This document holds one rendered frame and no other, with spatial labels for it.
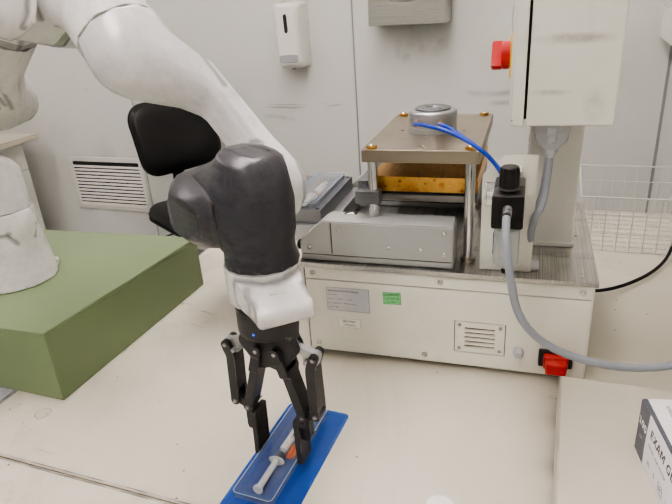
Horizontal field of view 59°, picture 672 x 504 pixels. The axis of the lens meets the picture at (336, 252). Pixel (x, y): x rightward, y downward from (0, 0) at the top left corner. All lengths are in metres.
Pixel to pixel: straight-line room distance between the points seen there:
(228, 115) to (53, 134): 2.91
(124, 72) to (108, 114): 2.58
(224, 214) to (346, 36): 2.05
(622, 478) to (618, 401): 0.15
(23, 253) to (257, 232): 0.67
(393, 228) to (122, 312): 0.53
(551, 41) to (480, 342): 0.46
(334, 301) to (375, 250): 0.12
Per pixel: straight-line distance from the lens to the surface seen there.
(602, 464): 0.82
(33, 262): 1.24
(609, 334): 1.16
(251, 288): 0.66
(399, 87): 2.61
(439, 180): 0.95
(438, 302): 0.95
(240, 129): 0.80
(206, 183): 0.68
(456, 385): 0.98
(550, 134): 0.88
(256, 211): 0.63
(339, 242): 0.95
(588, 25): 0.84
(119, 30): 0.80
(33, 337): 1.06
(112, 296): 1.14
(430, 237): 0.91
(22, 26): 0.91
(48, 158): 3.76
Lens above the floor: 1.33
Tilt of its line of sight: 24 degrees down
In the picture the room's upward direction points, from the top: 4 degrees counter-clockwise
